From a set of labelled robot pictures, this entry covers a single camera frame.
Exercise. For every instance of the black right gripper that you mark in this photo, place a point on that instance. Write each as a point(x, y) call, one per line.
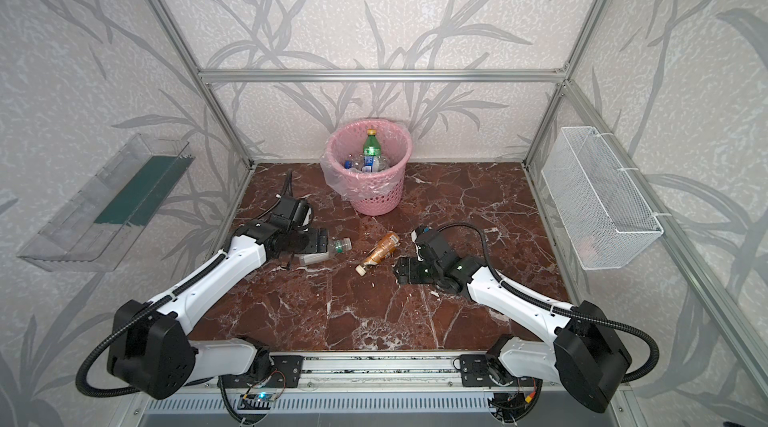
point(405, 270)

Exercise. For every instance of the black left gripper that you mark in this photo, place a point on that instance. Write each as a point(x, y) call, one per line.
point(318, 241)

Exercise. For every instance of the Nescafe brown bottle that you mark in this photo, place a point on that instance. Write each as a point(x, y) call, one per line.
point(384, 248)

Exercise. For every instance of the clear bottle bird label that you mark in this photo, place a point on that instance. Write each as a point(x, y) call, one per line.
point(334, 247)

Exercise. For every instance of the crushed clear bottle blue label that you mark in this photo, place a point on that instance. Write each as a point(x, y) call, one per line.
point(354, 162)

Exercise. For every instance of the green Sprite bottle yellow cap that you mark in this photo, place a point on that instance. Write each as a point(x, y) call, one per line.
point(372, 153)

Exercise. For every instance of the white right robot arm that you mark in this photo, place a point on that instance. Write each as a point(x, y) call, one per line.
point(575, 346)

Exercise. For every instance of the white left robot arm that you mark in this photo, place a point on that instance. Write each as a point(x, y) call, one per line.
point(149, 349)

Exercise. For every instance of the pink perforated plastic bin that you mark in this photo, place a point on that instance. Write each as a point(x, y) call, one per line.
point(396, 143)

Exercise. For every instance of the clear plastic bin liner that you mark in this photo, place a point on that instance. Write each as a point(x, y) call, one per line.
point(358, 186)

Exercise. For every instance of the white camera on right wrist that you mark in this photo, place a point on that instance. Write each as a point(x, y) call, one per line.
point(418, 232)

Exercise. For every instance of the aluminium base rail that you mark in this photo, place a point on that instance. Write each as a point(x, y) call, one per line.
point(367, 383)

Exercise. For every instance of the horizontal aluminium frame bar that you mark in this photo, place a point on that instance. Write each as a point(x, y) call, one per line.
point(372, 76)

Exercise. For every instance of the white wire mesh basket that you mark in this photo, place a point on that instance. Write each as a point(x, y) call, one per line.
point(607, 219)

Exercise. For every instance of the clear wall tray green mat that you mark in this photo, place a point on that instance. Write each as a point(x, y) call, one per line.
point(94, 231)

